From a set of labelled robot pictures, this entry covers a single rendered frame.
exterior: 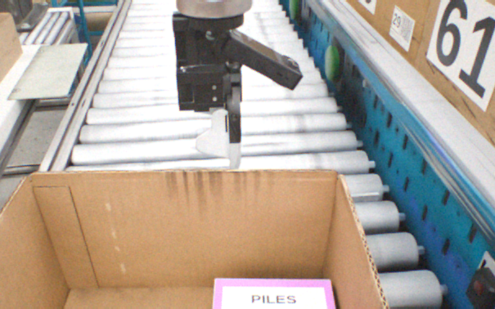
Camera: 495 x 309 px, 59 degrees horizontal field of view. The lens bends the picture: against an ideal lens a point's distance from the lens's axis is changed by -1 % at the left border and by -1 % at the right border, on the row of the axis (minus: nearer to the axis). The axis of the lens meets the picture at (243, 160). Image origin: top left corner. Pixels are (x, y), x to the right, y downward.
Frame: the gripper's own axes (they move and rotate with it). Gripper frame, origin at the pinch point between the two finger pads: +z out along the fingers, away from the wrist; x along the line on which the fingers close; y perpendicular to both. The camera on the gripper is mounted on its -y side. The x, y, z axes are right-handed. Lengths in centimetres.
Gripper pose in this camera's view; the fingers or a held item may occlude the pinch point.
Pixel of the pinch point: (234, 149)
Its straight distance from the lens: 63.9
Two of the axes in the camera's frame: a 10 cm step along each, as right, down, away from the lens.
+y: -10.0, 0.6, -0.8
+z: 0.0, 8.2, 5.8
